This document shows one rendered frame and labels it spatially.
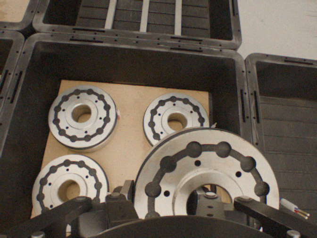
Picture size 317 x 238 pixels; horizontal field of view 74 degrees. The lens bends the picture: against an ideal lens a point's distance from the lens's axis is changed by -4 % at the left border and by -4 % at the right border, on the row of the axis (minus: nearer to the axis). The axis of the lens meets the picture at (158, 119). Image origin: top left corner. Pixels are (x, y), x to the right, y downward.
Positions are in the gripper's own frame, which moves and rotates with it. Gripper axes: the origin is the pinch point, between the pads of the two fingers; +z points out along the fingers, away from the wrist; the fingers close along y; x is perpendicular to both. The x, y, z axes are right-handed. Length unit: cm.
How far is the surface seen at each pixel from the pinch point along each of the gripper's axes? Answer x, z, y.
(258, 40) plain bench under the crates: 29, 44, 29
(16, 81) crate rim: 10.4, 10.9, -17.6
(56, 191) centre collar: -3.7, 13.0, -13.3
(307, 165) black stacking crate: -1.7, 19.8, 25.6
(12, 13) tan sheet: 27.1, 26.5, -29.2
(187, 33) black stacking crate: 23.5, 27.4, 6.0
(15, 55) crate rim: 14.1, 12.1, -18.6
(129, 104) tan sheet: 8.5, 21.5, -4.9
